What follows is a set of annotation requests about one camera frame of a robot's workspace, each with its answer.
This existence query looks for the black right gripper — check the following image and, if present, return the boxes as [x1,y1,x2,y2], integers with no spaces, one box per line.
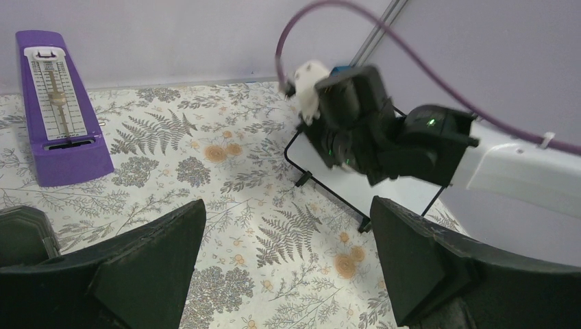
[301,65,404,186]

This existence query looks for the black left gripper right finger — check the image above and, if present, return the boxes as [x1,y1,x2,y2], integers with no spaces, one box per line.
[370,196,580,328]

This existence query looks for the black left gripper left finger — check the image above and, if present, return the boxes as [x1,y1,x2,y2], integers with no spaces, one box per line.
[1,199,206,328]

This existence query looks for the small whiteboard black frame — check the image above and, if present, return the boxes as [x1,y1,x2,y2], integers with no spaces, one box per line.
[284,123,444,232]

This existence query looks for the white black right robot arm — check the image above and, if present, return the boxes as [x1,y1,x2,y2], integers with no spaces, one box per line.
[293,61,580,217]

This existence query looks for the black poker chip case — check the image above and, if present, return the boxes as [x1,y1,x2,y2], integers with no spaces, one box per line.
[1,206,60,267]

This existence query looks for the floral patterned table mat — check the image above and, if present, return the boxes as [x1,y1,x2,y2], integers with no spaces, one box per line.
[0,80,464,329]

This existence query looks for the purple metronome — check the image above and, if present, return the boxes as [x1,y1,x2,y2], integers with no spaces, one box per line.
[15,30,114,187]

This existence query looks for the blue corner bracket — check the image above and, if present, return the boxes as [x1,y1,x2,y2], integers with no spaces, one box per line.
[330,66,352,76]

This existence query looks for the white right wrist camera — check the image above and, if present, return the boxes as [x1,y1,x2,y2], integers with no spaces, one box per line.
[284,60,331,125]

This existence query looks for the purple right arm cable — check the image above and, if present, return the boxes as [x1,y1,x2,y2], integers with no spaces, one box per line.
[275,0,581,156]

